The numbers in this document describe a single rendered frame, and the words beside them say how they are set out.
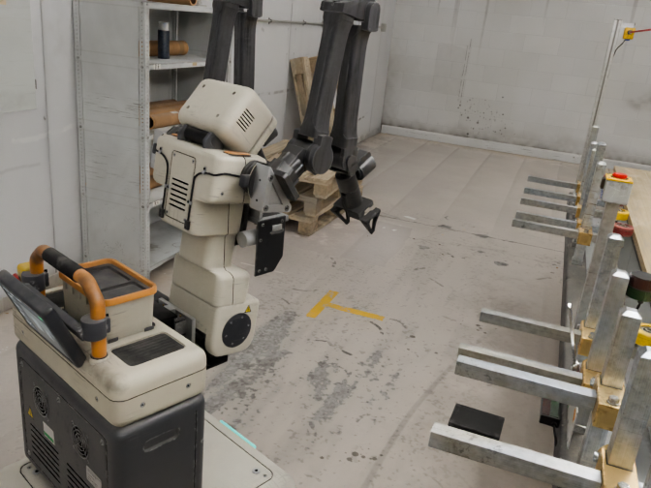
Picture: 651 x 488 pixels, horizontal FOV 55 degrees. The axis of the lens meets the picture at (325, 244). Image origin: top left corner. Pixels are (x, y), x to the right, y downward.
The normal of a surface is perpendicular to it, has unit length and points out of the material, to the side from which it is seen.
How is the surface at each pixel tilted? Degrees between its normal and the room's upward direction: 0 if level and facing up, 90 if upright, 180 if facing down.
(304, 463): 0
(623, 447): 90
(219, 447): 0
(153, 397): 90
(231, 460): 0
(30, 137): 90
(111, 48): 90
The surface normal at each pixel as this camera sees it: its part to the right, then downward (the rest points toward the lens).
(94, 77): -0.36, 0.29
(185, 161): -0.66, 0.06
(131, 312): 0.72, 0.33
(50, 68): 0.93, 0.21
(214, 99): -0.44, -0.49
